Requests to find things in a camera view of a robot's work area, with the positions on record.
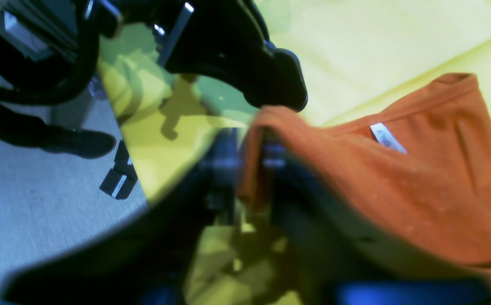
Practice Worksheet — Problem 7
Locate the terracotta orange T-shirt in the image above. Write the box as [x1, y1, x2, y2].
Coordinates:
[238, 73, 491, 280]

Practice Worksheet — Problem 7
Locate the screen-left right gripper black right finger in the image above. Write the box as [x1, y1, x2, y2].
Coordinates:
[262, 135, 491, 305]

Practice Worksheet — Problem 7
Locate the gripper on screen right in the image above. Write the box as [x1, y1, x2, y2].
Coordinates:
[110, 0, 308, 112]

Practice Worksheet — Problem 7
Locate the screen-left right gripper black left finger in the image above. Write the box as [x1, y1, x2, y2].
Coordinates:
[3, 128, 239, 305]

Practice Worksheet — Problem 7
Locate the yellow table cloth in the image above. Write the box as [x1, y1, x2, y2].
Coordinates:
[97, 0, 491, 305]

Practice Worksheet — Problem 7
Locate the robot arm on screen right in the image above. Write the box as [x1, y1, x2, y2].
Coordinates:
[0, 0, 308, 159]

